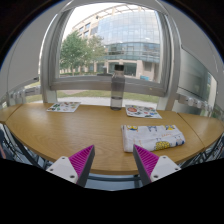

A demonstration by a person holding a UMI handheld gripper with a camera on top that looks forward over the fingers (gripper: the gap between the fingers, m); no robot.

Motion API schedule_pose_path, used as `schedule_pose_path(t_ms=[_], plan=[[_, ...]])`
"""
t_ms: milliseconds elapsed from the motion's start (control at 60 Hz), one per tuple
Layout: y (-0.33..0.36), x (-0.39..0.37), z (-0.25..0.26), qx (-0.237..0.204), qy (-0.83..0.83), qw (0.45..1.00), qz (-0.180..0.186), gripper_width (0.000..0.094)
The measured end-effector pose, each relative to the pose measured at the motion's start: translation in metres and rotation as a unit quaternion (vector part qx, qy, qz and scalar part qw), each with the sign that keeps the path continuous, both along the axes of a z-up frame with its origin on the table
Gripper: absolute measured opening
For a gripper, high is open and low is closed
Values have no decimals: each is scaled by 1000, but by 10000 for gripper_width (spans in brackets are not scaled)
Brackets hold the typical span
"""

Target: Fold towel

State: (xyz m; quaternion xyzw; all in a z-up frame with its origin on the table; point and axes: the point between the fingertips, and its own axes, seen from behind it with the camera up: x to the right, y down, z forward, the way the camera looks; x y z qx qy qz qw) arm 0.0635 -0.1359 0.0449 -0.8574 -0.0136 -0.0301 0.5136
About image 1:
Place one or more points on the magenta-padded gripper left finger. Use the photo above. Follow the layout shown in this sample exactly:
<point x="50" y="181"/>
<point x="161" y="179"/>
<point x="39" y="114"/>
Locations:
<point x="63" y="166"/>

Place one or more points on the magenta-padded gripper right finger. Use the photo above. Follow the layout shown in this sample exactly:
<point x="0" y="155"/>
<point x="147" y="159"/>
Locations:
<point x="163" y="167"/>

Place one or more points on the white cartoon print towel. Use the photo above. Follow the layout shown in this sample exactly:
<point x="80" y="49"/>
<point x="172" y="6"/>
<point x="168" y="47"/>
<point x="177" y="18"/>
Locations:
<point x="150" y="137"/>

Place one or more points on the large colourful sticker sheet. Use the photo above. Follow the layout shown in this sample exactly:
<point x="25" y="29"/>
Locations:
<point x="142" y="111"/>

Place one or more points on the small colourful sticker sheet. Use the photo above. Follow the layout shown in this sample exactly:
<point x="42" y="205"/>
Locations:
<point x="64" y="106"/>

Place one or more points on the clear dark-capped drink bottle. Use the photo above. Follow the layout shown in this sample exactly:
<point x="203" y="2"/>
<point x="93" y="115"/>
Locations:
<point x="117" y="90"/>

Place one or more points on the green tree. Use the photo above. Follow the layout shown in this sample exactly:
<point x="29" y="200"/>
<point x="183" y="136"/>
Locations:
<point x="75" y="50"/>

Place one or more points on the glass fronted building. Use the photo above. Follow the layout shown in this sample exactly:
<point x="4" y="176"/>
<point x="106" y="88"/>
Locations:
<point x="130" y="33"/>

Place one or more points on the white wall socket rail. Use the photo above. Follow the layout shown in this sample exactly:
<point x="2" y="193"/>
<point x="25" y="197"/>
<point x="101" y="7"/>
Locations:
<point x="23" y="91"/>
<point x="196" y="101"/>

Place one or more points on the grey window frame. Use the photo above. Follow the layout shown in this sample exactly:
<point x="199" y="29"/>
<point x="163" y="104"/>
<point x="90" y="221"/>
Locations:
<point x="86" y="83"/>

